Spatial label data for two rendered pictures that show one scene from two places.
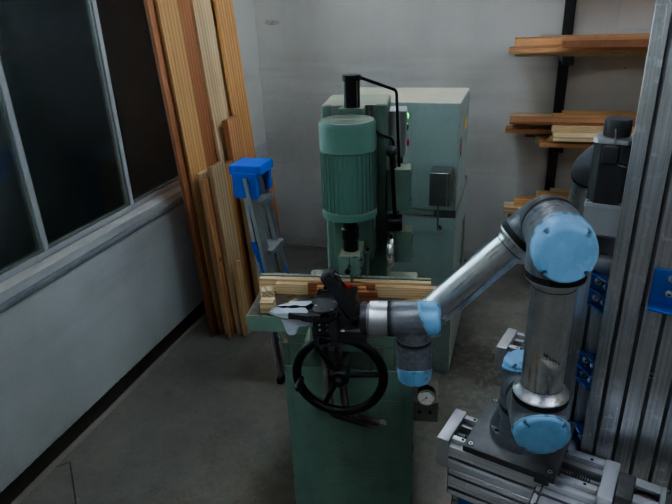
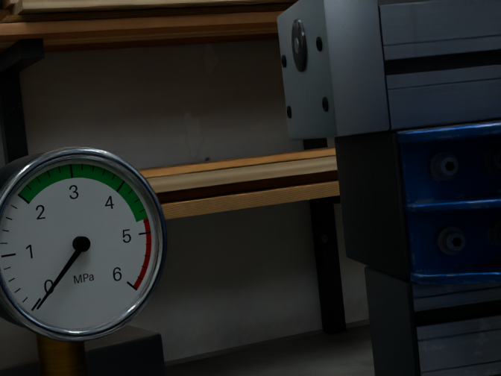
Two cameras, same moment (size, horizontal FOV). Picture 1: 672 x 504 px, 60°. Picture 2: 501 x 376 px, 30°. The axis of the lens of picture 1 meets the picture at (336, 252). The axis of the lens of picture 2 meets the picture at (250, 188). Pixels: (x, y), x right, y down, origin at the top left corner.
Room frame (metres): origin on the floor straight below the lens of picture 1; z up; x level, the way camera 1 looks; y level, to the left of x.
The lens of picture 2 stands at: (1.24, -0.11, 0.69)
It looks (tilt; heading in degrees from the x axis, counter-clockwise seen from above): 3 degrees down; 318
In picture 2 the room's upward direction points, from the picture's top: 6 degrees counter-clockwise
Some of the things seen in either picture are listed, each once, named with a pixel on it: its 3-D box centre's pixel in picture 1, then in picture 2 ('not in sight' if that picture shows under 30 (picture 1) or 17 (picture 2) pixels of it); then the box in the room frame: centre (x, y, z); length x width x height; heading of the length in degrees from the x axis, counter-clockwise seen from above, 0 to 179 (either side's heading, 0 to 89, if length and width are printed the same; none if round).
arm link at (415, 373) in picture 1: (414, 354); not in sight; (1.07, -0.16, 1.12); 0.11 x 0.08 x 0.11; 172
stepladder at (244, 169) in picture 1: (271, 274); not in sight; (2.63, 0.33, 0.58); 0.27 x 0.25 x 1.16; 73
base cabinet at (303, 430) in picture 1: (358, 400); not in sight; (1.89, -0.07, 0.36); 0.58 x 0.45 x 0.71; 171
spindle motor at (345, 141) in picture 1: (348, 168); not in sight; (1.77, -0.05, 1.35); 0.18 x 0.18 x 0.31
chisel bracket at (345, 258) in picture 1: (352, 259); not in sight; (1.79, -0.06, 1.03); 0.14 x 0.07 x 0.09; 171
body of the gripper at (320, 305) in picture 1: (339, 321); not in sight; (1.08, 0.00, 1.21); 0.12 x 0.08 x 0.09; 81
